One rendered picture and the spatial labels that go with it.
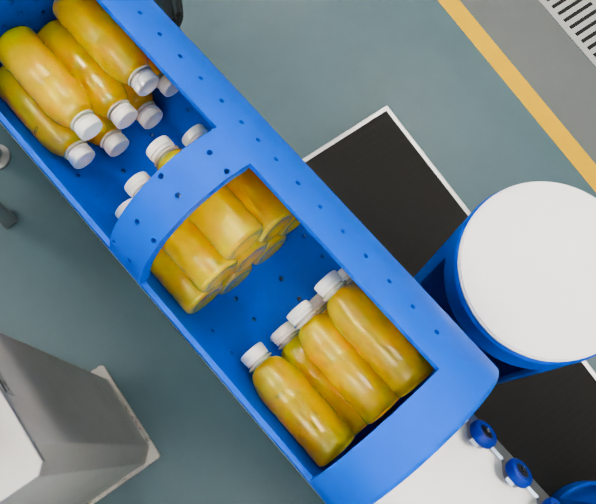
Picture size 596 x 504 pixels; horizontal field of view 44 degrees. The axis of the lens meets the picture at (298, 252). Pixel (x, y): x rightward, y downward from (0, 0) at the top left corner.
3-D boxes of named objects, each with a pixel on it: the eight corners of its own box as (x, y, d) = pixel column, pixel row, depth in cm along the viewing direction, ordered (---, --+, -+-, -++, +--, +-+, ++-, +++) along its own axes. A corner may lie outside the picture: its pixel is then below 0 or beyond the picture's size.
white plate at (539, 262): (502, 150, 115) (499, 153, 116) (429, 307, 108) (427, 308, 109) (667, 230, 113) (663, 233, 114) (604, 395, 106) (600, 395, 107)
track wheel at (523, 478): (522, 495, 108) (533, 488, 107) (500, 471, 109) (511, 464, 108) (527, 481, 112) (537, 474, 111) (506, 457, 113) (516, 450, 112)
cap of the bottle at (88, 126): (69, 135, 106) (77, 144, 106) (77, 116, 104) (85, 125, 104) (90, 128, 109) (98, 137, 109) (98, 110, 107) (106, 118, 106)
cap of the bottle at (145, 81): (147, 64, 106) (155, 73, 106) (155, 74, 110) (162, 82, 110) (127, 82, 106) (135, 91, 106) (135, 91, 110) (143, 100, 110)
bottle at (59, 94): (-12, 63, 109) (59, 145, 106) (-3, 27, 105) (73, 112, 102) (27, 55, 114) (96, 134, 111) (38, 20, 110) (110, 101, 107)
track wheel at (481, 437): (486, 455, 109) (496, 448, 108) (465, 432, 110) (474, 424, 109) (492, 442, 113) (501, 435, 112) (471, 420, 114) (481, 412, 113)
